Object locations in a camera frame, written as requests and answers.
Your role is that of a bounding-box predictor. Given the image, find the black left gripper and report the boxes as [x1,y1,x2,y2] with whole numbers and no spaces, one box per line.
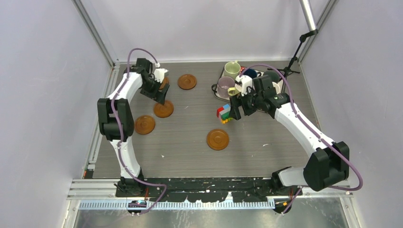
[141,76,169,105]

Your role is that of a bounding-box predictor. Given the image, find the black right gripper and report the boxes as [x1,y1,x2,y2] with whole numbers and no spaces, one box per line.
[229,86,263,120]

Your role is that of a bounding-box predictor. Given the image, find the brown coaster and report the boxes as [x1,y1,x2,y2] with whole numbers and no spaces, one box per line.
[177,74,197,90]
[159,76,169,90]
[153,100,174,118]
[206,129,230,151]
[134,115,156,135]

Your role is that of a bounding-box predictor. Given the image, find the multicolour toy brick block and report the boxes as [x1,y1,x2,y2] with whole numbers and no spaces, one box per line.
[216,104,233,124]

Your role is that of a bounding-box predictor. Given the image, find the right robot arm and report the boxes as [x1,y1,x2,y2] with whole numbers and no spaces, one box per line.
[228,75,349,195]

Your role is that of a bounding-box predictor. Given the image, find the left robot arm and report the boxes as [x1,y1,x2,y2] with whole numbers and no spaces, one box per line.
[97,58,169,197]

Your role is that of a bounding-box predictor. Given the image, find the lilac mug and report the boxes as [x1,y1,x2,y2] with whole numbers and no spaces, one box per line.
[217,76,235,99]

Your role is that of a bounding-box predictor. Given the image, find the cream tray with black rim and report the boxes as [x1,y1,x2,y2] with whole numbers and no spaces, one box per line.
[211,67,283,102]

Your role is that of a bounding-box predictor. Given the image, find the light green mug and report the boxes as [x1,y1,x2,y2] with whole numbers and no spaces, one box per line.
[223,60,241,79]

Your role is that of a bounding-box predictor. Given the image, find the dark blue mug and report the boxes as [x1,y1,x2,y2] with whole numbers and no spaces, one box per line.
[242,68,262,79]

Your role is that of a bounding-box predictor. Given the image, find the pink mug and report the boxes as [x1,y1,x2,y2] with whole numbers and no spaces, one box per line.
[272,81,283,94]

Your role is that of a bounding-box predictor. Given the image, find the dark green mug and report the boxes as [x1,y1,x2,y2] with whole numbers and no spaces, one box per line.
[262,70,281,83]

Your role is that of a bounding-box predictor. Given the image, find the silver pole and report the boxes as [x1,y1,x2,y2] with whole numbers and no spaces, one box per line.
[299,0,317,32]

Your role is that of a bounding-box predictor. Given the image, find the cream mug yellow handle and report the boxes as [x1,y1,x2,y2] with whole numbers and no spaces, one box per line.
[227,82,242,96]

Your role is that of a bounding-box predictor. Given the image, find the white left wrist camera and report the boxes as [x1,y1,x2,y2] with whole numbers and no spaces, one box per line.
[154,68,169,84]

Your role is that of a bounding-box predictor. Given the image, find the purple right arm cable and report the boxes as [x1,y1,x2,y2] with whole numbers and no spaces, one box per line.
[239,64,364,216]

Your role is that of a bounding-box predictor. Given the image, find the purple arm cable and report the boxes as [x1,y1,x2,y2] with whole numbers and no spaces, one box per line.
[239,64,364,216]
[109,47,168,216]

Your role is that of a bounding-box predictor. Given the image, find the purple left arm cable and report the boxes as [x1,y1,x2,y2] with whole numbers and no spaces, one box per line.
[109,47,168,216]

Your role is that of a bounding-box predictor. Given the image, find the black camera tripod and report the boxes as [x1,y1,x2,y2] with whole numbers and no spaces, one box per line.
[267,28,319,94]

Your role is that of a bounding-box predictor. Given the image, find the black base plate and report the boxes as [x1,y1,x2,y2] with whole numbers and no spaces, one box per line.
[115,177,298,203]

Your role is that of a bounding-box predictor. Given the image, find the aluminium front rail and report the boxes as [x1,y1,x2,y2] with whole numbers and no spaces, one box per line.
[67,177,353,210]

